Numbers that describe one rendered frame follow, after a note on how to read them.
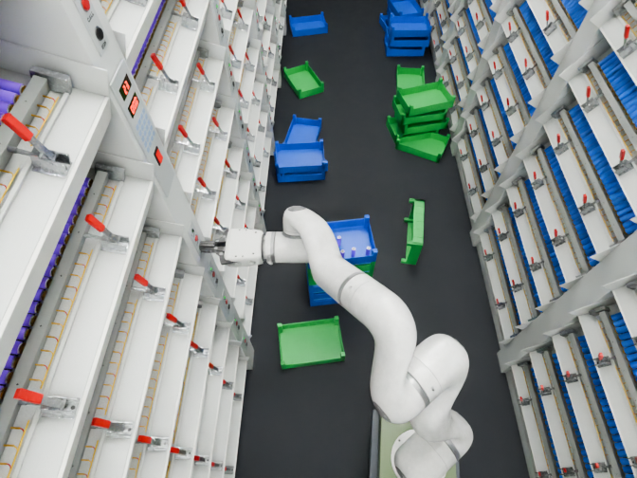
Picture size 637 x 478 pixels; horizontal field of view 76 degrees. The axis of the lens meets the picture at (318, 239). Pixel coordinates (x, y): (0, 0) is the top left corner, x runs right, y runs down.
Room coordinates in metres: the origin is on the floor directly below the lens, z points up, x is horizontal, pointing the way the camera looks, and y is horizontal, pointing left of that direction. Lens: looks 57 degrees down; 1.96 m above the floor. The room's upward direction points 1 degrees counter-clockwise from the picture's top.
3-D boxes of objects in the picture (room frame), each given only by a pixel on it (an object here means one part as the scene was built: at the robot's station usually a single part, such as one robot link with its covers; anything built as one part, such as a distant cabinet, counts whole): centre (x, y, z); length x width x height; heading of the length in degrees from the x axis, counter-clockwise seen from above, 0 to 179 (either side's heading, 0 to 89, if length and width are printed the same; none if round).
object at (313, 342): (0.66, 0.05, 0.04); 0.30 x 0.20 x 0.08; 97
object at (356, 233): (0.98, -0.09, 0.44); 0.30 x 0.20 x 0.08; 96
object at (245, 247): (0.59, 0.19, 1.02); 0.11 x 0.10 x 0.07; 88
